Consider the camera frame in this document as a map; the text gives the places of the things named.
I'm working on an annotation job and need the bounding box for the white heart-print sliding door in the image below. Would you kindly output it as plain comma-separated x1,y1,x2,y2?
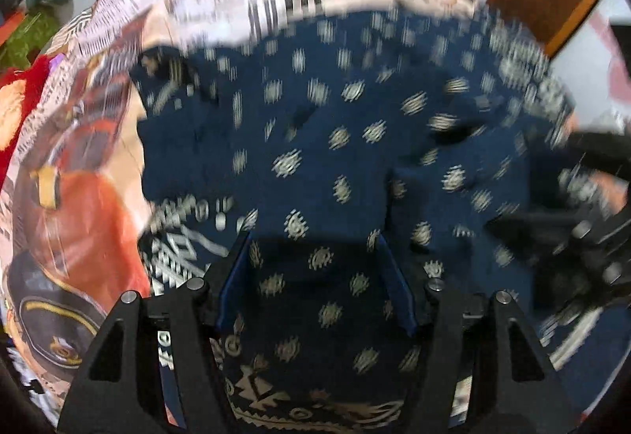
546,0,631,135

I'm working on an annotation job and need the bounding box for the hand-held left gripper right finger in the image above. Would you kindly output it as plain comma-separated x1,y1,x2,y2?
377,229,578,434

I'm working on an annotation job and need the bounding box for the red plush toy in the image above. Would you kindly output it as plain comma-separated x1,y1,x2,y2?
0,57,52,191

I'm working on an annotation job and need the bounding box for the navy patterned zip jacket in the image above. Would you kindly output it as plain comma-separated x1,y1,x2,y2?
131,3,592,434

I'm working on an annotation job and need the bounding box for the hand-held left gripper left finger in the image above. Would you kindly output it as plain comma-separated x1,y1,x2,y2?
58,229,255,434

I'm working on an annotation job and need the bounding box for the printed blanket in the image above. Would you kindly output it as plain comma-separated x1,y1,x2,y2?
0,0,622,421

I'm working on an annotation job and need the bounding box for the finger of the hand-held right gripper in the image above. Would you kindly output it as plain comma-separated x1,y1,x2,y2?
566,130,631,165
485,210,599,262

